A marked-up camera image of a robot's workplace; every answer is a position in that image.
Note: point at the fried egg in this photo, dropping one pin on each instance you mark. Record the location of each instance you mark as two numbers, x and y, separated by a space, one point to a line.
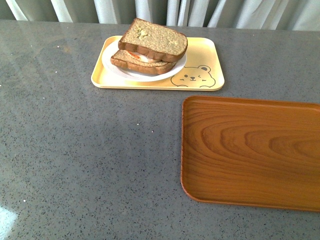
142 58

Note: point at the yellow bear tray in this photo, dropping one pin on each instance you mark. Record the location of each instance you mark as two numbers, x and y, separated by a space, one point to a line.
202 71

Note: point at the bread slice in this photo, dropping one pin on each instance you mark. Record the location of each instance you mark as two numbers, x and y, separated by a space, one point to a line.
123 60
154 41

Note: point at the grey white curtain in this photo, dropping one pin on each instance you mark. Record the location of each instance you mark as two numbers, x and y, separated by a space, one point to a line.
293 15

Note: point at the brown wooden tray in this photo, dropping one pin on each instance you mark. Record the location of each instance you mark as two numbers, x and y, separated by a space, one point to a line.
251 152

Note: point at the white round plate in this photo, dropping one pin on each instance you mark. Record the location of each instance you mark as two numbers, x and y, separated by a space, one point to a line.
112 47

